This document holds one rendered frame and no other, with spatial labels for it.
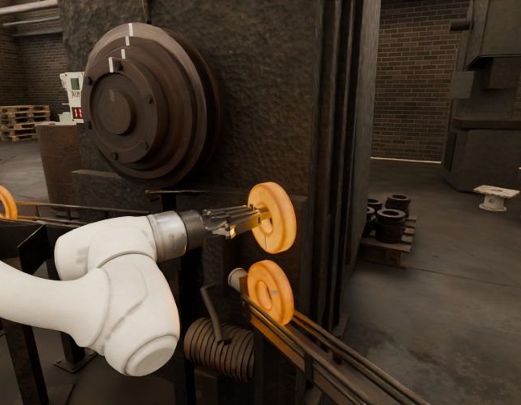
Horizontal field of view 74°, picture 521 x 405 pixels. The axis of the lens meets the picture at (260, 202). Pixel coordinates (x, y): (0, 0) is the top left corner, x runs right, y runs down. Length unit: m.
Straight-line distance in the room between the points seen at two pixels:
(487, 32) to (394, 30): 2.42
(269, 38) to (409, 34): 6.01
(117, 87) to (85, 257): 0.56
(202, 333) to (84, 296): 0.59
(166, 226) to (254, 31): 0.64
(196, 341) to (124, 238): 0.51
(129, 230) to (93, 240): 0.06
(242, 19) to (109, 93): 0.42
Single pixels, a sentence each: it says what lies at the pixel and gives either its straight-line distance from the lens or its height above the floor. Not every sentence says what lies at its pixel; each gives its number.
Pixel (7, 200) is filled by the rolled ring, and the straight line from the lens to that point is 1.84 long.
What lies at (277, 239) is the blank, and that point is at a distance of 0.73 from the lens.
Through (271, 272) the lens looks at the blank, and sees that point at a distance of 0.79.
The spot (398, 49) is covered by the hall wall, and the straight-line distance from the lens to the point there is 6.97.
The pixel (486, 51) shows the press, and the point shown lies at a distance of 4.88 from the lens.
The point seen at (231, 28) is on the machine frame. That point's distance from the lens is 1.11.
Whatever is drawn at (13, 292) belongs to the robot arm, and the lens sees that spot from 0.50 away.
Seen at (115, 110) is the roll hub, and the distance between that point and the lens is 1.04.
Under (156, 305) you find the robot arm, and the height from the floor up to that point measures 0.89.
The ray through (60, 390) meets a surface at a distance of 1.80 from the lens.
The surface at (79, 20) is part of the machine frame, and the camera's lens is 1.51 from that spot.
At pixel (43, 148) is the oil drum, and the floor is 0.66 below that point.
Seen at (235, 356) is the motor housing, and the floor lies 0.51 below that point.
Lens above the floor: 1.16
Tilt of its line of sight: 17 degrees down
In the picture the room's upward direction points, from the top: straight up
